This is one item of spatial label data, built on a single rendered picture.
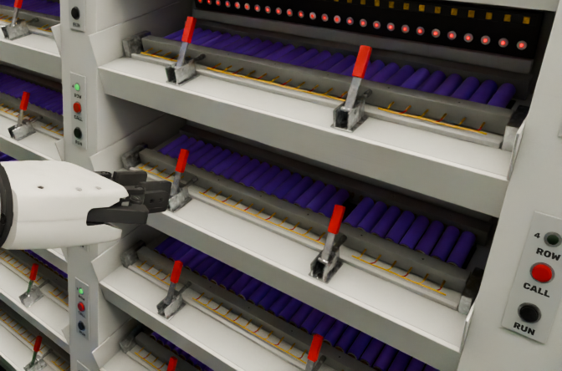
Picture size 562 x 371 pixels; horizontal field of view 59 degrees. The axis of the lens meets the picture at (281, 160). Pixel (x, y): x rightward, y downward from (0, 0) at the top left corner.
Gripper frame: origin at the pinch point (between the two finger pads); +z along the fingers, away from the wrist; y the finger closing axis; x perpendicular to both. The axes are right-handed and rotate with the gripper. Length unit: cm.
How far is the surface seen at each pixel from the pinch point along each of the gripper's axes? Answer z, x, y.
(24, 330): 37, -62, -71
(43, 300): 30, -45, -55
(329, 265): 19.7, -6.4, 13.5
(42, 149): 20, -8, -49
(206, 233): 18.9, -9.0, -5.4
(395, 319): 19.1, -9.0, 23.1
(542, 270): 15.7, 2.6, 35.2
